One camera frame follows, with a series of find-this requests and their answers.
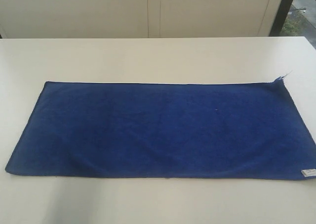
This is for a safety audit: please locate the blue terry towel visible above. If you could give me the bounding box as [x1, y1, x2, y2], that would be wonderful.
[5, 77, 316, 180]

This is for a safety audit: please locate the black window frame post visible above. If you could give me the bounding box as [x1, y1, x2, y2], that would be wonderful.
[269, 0, 293, 37]

